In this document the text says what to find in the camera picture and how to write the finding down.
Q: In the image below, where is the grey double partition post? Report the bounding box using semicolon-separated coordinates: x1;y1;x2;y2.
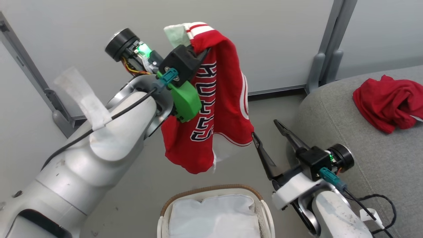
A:
305;0;358;95

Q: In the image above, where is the plain red garment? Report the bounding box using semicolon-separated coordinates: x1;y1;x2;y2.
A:
353;75;423;134

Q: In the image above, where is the grey fabric sofa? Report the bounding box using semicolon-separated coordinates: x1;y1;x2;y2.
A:
288;65;423;238

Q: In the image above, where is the red basketball jersey white trim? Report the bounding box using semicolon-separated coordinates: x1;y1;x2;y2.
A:
161;22;255;175

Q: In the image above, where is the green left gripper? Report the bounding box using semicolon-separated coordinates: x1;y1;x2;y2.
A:
105;28;212;123

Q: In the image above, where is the grey partition foot bar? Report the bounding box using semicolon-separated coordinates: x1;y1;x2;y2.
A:
52;110;78;138

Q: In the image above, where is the white tape strip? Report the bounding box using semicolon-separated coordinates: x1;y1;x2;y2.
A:
54;67;113;131

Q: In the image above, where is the white laundry basket brown rim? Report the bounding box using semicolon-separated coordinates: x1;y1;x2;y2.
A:
157;184;275;238

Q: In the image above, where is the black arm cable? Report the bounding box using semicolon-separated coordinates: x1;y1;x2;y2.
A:
41;87;159;171
344;188;397;238

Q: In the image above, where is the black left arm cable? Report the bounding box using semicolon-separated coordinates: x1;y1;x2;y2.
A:
41;87;159;171

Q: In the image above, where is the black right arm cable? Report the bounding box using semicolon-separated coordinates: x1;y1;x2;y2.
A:
344;188;397;238

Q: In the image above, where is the white cable tag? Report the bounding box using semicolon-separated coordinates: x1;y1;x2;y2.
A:
360;208;385;230

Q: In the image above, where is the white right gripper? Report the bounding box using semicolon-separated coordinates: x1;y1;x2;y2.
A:
252;120;355;211

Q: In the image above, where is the grey metal partition post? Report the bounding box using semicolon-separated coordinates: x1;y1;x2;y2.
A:
0;12;71;123

